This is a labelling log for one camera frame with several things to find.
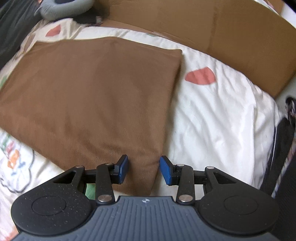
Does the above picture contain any grey neck pillow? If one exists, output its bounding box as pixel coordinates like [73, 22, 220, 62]
[34, 0, 94, 21]

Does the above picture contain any brown t-shirt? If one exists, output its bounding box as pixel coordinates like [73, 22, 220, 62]
[1, 37, 183, 196]

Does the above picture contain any folded black garment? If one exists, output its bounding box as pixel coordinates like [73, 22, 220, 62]
[260, 96, 295, 240]

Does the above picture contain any cream bear print bedsheet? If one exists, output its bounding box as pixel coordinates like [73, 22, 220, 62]
[1, 19, 281, 240]

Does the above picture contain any black cloth under pillow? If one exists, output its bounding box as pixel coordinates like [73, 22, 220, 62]
[73, 9, 103, 26]

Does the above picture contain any dark grey pillow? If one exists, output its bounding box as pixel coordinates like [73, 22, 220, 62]
[1, 0, 41, 68]

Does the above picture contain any flattened cardboard box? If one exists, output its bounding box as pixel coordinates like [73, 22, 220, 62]
[94, 1, 295, 97]

